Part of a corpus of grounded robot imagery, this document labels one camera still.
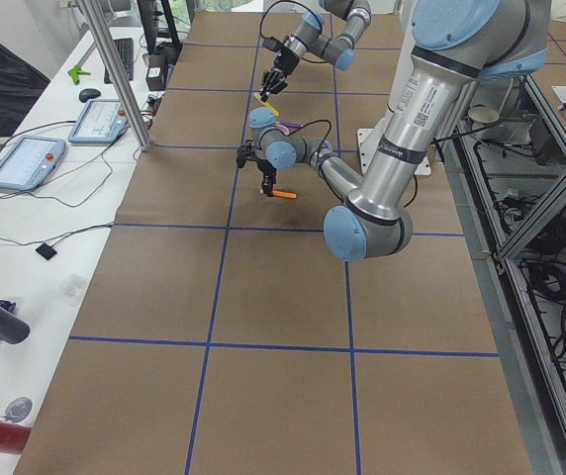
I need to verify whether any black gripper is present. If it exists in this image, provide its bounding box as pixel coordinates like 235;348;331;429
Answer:
260;37;303;101
257;160;277;197

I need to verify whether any orange marker pen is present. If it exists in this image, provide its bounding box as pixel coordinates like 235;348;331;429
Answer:
269;190;298;200

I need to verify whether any yellow marker pen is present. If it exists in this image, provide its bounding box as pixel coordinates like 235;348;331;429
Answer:
253;92;280;118

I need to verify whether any purple marker pen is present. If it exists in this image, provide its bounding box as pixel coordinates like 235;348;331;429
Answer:
278;121;304;130

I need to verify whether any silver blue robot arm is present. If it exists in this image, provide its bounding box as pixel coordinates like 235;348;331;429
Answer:
246;1;550;261
259;0;372;103

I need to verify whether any black box white label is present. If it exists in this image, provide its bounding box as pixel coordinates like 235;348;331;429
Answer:
145;47;174;92

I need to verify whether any black monitor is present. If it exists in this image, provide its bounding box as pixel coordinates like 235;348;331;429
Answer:
136;0;182;60

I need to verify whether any black keyboard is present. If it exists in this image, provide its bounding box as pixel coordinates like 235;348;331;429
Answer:
114;38;135;81

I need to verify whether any far teach pendant tablet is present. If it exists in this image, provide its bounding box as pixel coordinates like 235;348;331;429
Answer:
68;99;129;144

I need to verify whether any teach pendant tablet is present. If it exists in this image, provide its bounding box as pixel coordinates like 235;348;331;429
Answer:
68;99;129;144
0;137;67;191

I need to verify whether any black computer mouse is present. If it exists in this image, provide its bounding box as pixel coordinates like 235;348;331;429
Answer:
78;88;102;103

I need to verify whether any green plastic clamp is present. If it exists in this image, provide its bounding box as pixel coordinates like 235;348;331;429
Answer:
67;64;90;85

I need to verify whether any small black square device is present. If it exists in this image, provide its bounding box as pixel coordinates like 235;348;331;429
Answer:
35;242;57;260

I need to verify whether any near teach pendant tablet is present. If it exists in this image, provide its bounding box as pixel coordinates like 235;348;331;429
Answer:
0;137;67;191

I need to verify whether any round silver bottle lid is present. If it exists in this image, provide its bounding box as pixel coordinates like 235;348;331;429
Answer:
3;397;33;424

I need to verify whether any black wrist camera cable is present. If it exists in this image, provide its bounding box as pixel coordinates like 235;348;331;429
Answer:
282;118;333;159

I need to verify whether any grey aluminium frame post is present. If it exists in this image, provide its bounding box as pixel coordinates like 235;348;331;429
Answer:
77;0;152;151

